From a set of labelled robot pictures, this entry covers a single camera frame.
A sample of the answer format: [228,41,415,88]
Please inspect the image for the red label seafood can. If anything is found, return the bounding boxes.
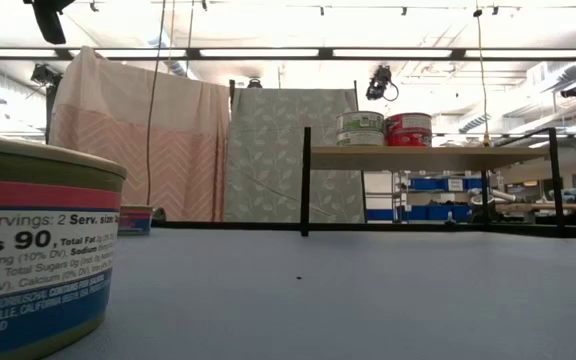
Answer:
[384,112,433,133]
[386,129,433,148]

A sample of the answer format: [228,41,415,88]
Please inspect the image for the pink chevron curtain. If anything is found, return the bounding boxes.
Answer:
[47,45,232,223]

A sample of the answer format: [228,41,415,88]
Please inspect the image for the red blue label salmon can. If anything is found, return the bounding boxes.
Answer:
[117,203,154,237]
[0,132,128,360]

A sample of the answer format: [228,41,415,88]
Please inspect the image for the long LED light bar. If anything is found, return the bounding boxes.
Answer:
[0,46,576,63]

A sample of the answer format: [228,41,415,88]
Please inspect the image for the green leaf print curtain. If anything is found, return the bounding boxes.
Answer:
[223,87,367,225]

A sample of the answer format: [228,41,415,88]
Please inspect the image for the blue storage bins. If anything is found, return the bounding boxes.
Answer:
[365,169,500,224]

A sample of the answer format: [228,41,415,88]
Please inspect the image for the wooden workbench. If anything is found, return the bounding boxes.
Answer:
[492,199,576,226]

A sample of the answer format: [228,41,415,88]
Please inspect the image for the black mounted camera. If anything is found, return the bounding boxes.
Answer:
[30,62,64,90]

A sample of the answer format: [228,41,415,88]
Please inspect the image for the black hanging cable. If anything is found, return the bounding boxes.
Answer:
[145,0,168,206]

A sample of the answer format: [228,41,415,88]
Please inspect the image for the black overhead camera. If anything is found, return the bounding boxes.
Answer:
[365,63,400,103]

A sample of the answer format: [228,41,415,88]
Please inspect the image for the wooden shelf black metal frame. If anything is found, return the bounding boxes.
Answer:
[299,125,567,239]

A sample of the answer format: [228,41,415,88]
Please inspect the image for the yellow hanging cable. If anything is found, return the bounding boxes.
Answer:
[472,7,494,149]

